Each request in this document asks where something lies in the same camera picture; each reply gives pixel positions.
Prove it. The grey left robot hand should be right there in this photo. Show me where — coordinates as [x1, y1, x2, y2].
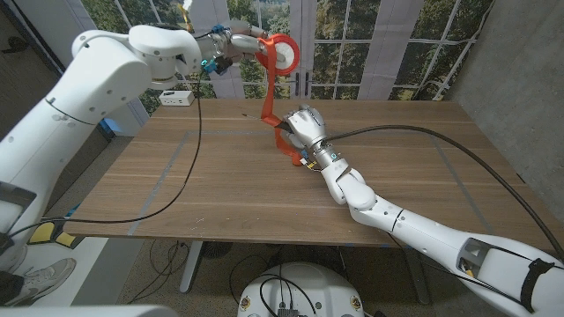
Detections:
[195, 19, 287, 68]

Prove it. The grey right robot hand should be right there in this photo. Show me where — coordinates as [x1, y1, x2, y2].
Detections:
[280, 104, 344, 172]

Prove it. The black blue handled screwdriver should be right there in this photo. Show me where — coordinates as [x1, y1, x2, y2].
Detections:
[241, 114, 295, 136]

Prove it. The orange satin ribbon roll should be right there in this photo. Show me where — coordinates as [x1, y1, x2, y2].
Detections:
[254, 33, 305, 167]

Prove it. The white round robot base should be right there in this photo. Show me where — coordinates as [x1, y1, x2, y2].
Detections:
[236, 262, 366, 317]

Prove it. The white power strip box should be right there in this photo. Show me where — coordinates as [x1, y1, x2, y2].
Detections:
[159, 90, 196, 107]

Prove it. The printed window forest backdrop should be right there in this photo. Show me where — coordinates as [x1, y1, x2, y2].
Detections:
[80, 0, 495, 116]

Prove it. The black round floor object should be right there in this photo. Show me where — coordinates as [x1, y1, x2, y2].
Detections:
[202, 240, 234, 260]

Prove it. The blue tape patch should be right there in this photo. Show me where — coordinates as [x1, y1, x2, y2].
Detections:
[99, 117, 122, 134]

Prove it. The grey metal table leg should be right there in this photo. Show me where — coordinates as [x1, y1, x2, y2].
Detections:
[179, 240, 204, 295]
[403, 251, 432, 306]

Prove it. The dark wooden door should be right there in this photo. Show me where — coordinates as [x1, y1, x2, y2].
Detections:
[0, 8, 112, 221]

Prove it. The yellow black foot pedal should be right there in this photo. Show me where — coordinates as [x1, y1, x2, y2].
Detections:
[26, 219, 85, 250]

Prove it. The grey white sneaker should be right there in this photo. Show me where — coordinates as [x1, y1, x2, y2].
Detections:
[0, 257, 77, 307]

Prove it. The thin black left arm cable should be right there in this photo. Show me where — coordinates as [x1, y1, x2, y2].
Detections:
[6, 70, 204, 239]

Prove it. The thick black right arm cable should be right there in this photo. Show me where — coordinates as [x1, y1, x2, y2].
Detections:
[324, 124, 564, 263]

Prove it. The black door handle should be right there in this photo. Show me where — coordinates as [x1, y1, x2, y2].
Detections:
[1, 36, 30, 55]

